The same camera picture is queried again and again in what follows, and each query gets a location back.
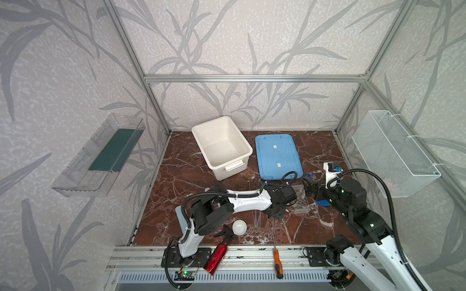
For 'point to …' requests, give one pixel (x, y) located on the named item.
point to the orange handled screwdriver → (276, 260)
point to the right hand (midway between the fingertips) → (312, 172)
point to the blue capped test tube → (309, 175)
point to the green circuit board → (184, 276)
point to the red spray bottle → (216, 258)
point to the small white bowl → (239, 227)
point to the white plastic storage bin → (225, 147)
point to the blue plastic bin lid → (277, 156)
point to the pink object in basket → (388, 182)
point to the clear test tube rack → (303, 205)
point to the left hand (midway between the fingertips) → (279, 209)
